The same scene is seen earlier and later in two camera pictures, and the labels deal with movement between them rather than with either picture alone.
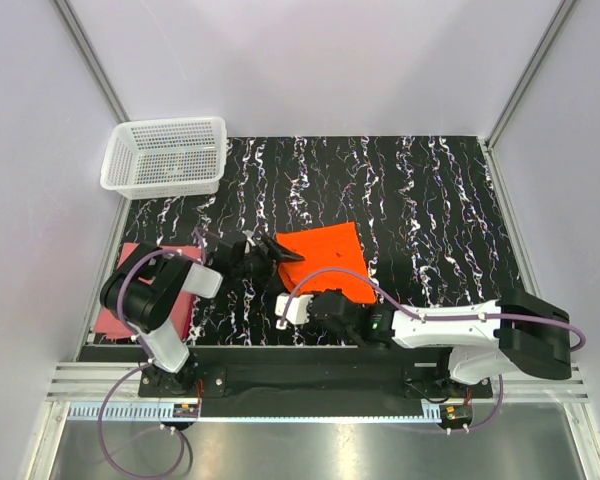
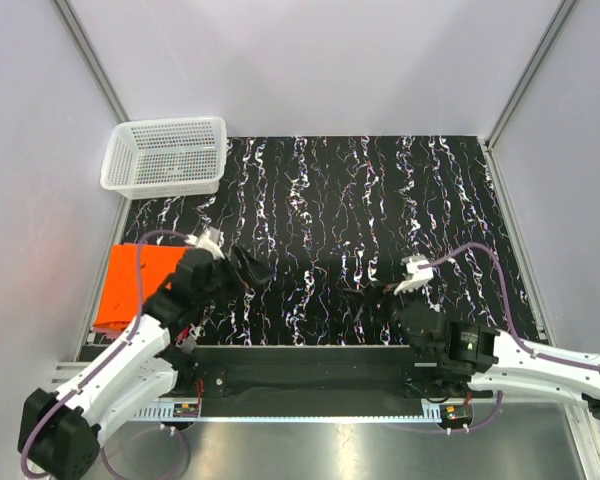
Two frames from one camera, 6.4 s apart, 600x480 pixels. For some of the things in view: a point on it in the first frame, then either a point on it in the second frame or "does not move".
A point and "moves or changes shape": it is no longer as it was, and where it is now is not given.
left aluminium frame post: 92,60 does not move
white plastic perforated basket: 165,158 does not move
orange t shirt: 330,247 moves or changes shape
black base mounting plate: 310,378 does not move
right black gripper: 313,322 -> 382,294
